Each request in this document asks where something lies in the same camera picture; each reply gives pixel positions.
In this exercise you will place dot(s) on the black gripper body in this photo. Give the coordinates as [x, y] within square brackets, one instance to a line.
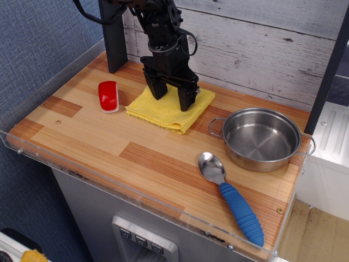
[170, 63]

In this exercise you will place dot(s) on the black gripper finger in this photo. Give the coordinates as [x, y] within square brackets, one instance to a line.
[157, 87]
[186, 98]

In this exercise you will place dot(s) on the yellow cloth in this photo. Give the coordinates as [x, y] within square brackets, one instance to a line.
[166, 112]

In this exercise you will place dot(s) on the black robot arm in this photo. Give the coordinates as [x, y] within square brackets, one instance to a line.
[168, 43]

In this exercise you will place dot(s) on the red apple slice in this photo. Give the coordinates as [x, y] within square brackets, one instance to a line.
[108, 96]

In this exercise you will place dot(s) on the silver pot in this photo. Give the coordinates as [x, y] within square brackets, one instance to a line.
[260, 139]

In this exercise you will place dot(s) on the grey toy fridge cabinet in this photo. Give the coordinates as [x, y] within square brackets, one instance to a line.
[93, 209]

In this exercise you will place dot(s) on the silver dispenser panel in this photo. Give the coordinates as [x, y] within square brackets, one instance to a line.
[136, 243]

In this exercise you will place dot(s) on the white toy sink unit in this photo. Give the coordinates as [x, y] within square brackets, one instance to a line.
[323, 182]

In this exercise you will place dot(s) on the yellow object bottom left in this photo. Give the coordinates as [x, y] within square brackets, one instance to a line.
[33, 256]

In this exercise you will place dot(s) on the dark grey left post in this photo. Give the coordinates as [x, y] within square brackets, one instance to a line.
[114, 38]

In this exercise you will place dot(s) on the spoon with blue handle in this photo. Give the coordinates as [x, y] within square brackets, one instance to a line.
[213, 170]

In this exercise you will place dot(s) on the clear acrylic guard rail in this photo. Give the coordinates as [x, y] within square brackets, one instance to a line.
[152, 166]

